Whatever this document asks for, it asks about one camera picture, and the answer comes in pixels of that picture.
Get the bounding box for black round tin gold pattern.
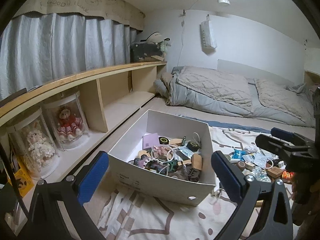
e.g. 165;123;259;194
187;141;200;152

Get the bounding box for pink blue crochet butterfly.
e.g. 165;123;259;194
133;154;169;174

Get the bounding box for red gift box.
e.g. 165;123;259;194
281;170;295;183

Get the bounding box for engraved wooden block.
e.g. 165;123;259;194
266;167;283;179

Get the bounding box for white label card packet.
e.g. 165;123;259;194
242;153;268;168

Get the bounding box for blue wet wipe packet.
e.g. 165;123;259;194
230;149;247;163

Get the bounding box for cartoon printed blanket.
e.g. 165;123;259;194
82;115;317;240

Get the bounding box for white dress doll in case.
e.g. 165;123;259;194
7;107;60;180

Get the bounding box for grey beige quilt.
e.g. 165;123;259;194
153;66;316;127

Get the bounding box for red dress doll in case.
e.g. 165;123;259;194
43;90;89;151

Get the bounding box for wooden mallet stamp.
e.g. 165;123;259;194
182;153;202;171

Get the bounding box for white storage box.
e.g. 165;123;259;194
108;110;216;206

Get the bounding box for wooden bedside shelf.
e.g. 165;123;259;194
1;61;167;182

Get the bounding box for grey window curtain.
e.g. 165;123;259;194
1;14;137;99

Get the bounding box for white cap on shelf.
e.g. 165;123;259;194
145;31;170;44

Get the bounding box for black bag on shelf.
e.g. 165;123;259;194
130;42;164;63

